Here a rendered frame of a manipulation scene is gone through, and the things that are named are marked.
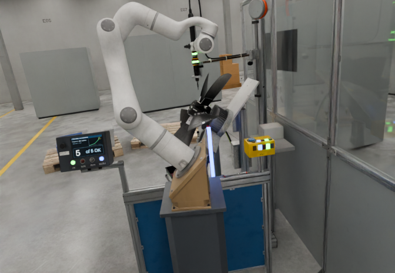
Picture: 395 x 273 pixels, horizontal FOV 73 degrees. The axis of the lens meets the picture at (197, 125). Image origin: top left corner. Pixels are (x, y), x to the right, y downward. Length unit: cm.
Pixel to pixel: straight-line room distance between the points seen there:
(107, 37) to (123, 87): 22
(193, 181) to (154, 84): 629
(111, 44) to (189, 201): 78
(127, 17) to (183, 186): 81
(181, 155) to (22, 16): 1359
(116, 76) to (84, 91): 772
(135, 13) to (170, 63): 611
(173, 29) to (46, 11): 1312
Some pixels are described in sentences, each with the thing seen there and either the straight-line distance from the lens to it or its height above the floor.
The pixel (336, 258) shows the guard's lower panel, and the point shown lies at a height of 28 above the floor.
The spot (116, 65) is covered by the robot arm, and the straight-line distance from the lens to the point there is 127.
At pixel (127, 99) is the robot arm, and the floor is 145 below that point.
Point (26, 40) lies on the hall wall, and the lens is 1446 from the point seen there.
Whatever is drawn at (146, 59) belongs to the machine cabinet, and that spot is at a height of 145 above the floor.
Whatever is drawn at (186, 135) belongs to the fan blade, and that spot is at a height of 103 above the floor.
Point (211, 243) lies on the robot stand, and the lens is 140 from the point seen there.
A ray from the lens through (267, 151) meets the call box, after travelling 163.
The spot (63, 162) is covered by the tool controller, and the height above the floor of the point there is 112.
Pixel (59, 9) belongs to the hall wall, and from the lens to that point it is 1426.
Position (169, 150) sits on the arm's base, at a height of 120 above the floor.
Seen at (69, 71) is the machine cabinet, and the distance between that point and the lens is 896.
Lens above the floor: 165
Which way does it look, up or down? 17 degrees down
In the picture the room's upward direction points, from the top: 6 degrees counter-clockwise
